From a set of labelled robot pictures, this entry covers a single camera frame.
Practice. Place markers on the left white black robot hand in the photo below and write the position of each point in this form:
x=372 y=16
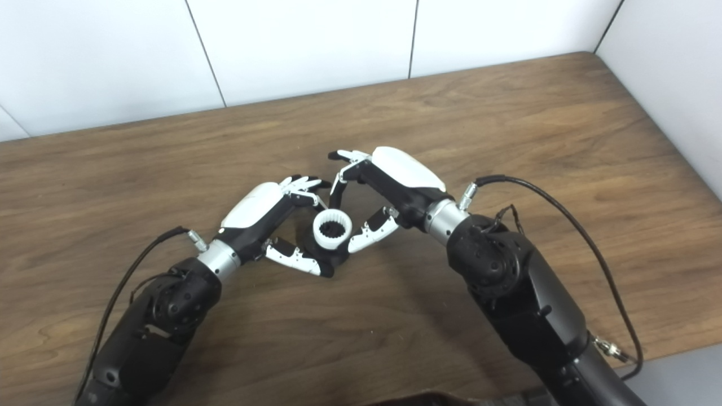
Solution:
x=254 y=208

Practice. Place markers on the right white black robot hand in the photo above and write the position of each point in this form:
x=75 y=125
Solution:
x=406 y=175

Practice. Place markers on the round black part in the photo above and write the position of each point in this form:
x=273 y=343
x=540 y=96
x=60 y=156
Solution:
x=333 y=256

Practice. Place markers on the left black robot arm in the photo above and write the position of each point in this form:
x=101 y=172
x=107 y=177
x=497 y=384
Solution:
x=158 y=321

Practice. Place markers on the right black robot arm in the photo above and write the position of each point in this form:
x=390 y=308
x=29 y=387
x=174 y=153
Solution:
x=519 y=293

